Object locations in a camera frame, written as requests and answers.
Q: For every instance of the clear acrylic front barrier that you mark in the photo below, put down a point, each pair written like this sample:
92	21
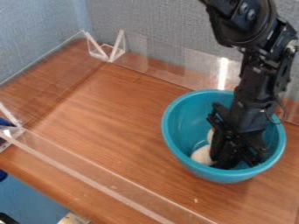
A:
146	201

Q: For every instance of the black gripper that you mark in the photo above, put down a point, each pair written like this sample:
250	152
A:
240	123

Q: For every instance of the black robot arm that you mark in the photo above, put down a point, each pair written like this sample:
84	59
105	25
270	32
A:
248	24

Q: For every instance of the clear acrylic back barrier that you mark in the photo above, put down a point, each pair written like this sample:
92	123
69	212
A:
186	67

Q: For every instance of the blue plastic bowl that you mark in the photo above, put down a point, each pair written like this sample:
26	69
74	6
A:
185	127

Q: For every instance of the white brown toy mushroom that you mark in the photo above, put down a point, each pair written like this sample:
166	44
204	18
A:
202	155

